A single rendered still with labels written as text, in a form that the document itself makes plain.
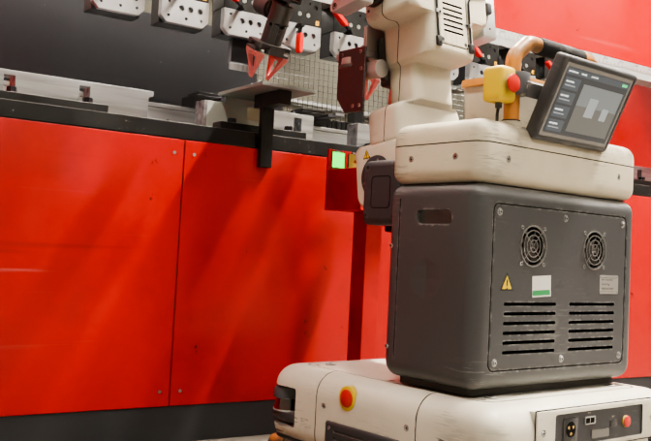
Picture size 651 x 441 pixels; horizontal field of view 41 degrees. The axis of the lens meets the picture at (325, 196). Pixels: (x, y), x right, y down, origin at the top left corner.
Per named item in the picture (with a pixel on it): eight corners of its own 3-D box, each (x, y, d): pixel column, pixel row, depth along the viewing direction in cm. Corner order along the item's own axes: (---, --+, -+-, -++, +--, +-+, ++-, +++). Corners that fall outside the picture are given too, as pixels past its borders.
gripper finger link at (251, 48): (236, 71, 232) (248, 37, 230) (259, 75, 237) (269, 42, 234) (249, 79, 228) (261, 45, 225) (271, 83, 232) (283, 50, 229)
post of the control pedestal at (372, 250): (357, 401, 249) (367, 211, 252) (344, 398, 253) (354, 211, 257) (373, 400, 252) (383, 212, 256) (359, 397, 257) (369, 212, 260)
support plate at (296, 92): (262, 84, 242) (262, 80, 242) (218, 95, 264) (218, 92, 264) (316, 93, 252) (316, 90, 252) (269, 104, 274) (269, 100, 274)
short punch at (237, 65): (230, 68, 267) (232, 37, 268) (227, 69, 269) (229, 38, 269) (259, 73, 273) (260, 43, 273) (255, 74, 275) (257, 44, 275)
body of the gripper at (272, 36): (246, 42, 230) (255, 15, 228) (277, 48, 236) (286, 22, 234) (258, 49, 225) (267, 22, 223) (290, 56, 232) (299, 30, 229)
